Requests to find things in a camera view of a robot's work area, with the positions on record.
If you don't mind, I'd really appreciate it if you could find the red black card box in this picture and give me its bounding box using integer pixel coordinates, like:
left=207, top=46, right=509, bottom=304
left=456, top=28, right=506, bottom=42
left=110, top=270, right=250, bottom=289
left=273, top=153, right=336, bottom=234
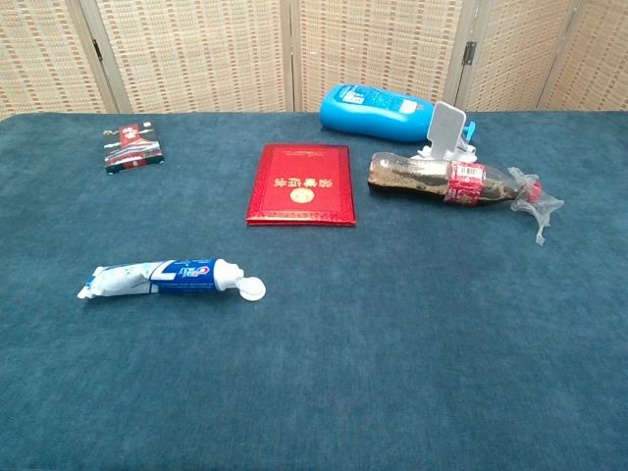
left=102, top=121, right=166, bottom=175

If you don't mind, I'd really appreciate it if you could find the white phone stand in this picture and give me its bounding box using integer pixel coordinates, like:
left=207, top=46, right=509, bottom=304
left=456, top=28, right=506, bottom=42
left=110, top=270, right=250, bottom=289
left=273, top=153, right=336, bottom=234
left=410, top=101, right=478, bottom=163

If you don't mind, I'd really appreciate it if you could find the cola bottle with red label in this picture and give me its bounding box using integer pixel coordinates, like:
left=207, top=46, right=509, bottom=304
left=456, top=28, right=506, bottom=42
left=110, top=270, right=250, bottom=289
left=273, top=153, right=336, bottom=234
left=366, top=151, right=545, bottom=208

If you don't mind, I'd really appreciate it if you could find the red certificate book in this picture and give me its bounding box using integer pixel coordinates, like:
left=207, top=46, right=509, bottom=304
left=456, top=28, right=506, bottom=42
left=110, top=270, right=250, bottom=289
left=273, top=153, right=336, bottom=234
left=245, top=142, right=357, bottom=228

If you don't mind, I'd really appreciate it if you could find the clear crumpled plastic wrap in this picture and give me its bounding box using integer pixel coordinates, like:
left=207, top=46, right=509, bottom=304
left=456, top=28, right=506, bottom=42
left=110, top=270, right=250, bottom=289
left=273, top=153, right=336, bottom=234
left=507, top=166, right=565, bottom=246

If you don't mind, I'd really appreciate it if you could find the blue white toothpaste tube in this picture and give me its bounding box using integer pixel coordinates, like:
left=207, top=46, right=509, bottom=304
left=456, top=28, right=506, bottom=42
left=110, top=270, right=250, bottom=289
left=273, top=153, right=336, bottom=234
left=77, top=258, right=268, bottom=302

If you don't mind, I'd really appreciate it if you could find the blue plastic lotion bottle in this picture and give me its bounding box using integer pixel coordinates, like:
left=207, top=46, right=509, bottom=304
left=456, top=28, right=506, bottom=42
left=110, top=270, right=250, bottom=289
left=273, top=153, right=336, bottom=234
left=319, top=82, right=478, bottom=144

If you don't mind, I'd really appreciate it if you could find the dark blue tablecloth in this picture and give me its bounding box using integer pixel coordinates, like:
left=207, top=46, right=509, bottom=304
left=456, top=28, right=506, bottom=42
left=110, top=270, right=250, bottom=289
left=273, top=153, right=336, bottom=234
left=0, top=111, right=628, bottom=471

